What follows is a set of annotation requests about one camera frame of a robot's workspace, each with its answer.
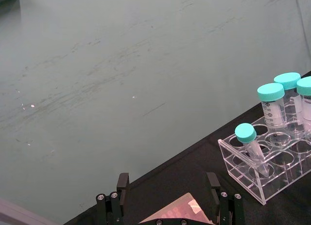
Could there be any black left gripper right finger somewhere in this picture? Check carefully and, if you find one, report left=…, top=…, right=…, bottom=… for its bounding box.
left=206, top=172, right=245, bottom=225

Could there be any brown pipette tip box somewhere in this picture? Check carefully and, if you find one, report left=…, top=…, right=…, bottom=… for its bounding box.
left=138, top=192, right=213, bottom=225

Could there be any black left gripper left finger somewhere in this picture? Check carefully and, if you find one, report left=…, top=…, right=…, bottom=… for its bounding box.
left=95, top=173, right=131, bottom=225

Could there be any large tube with teal cap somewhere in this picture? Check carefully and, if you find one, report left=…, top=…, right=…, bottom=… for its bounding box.
left=274, top=72, right=303, bottom=138
left=296, top=76, right=311, bottom=145
left=257, top=83, right=287, bottom=148

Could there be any clear acrylic tube rack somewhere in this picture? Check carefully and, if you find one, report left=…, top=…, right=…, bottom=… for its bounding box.
left=217, top=115, right=311, bottom=206

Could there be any slim tube with teal cap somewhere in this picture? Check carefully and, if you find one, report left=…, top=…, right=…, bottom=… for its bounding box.
left=234, top=122, right=270, bottom=178

